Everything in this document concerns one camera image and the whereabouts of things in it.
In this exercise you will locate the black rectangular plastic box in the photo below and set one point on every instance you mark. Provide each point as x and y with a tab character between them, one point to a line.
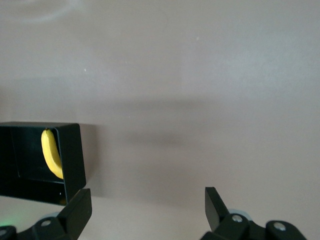
72	160

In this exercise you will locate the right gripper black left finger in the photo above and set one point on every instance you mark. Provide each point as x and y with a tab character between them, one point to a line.
67	220

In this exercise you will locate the yellow banana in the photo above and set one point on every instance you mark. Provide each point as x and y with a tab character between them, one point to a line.
50	152

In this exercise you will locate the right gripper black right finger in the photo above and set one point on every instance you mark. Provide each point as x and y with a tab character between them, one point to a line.
225	225

